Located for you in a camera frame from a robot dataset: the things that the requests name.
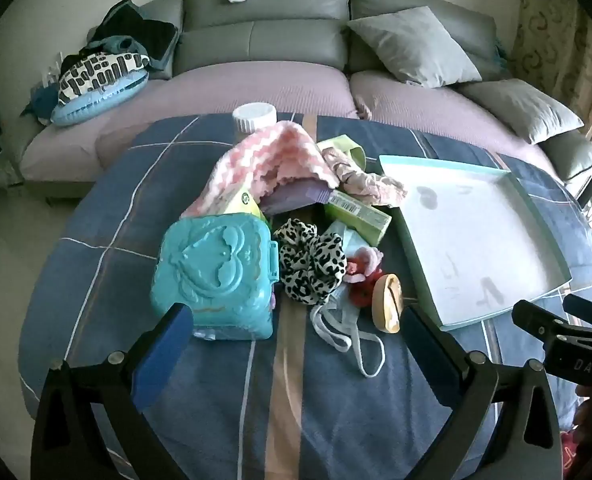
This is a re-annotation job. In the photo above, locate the pink white zigzag knitted cloth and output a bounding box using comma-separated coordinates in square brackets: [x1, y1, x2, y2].
[180, 122, 341, 221]

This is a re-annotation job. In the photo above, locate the blue face mask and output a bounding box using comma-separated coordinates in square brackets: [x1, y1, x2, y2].
[310, 222, 387, 378]

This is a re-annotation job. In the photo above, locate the red pink hair tie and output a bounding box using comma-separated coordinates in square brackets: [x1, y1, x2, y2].
[345, 246, 384, 311]

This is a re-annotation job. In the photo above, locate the blue patterned plush cushion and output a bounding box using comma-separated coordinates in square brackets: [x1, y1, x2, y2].
[51, 51, 151, 127]

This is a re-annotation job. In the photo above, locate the large grey pillow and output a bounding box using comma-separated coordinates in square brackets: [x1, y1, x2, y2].
[347, 6, 484, 88]

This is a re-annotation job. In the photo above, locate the teal cloth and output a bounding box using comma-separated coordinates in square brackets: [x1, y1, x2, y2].
[78, 35, 149, 68]

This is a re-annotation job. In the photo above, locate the dark clothes pile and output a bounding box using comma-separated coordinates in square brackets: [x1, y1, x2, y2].
[88, 0, 181, 73]

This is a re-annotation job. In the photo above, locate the wooden hair clip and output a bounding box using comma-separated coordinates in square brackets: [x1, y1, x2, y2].
[372, 273, 404, 334]

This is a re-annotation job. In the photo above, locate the pink floral scrunchie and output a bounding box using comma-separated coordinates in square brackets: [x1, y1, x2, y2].
[321, 147, 409, 208]

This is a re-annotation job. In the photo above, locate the teal plastic toy case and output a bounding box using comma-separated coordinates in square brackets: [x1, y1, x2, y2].
[148, 212, 281, 342]

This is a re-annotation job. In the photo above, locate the teal rimmed white tray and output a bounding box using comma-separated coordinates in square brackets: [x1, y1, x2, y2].
[378, 155, 574, 332]

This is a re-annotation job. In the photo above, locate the pink sofa seat cover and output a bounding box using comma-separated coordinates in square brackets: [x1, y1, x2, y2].
[348, 70, 564, 181]
[18, 62, 359, 183]

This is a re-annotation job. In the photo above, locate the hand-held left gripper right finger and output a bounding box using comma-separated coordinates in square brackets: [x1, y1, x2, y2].
[400, 304, 562, 480]

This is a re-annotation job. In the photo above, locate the white bottle green label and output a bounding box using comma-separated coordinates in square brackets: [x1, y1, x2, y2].
[232, 102, 278, 136]

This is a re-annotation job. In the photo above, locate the light green cloth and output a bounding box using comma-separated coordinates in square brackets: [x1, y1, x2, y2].
[317, 134, 367, 171]

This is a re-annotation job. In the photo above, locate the grey sofa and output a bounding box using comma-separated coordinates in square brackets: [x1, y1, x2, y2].
[0, 0, 592, 201]

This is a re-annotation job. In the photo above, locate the leopard print scrunchie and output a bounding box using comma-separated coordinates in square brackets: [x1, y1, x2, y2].
[273, 218, 347, 307]

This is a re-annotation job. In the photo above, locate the patterned beige curtain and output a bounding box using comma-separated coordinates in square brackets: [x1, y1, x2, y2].
[508, 0, 592, 151]

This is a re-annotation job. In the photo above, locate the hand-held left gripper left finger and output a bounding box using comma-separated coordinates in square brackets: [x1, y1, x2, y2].
[30, 303, 195, 480]

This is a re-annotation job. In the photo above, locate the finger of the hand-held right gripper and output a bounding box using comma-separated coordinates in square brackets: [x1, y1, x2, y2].
[562, 293, 592, 332]
[512, 300, 567, 342]

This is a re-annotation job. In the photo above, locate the green box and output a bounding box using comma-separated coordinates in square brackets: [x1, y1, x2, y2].
[323, 189, 393, 243]

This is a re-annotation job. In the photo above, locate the pale purple packet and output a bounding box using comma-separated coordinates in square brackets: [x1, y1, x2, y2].
[258, 182, 334, 217]

